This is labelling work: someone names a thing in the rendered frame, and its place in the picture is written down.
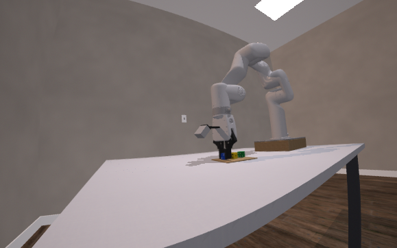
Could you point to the green die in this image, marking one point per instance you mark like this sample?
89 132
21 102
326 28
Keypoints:
241 154

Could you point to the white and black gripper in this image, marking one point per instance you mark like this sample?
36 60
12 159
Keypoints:
227 129

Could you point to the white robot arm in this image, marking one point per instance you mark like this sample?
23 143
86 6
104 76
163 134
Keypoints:
228 92

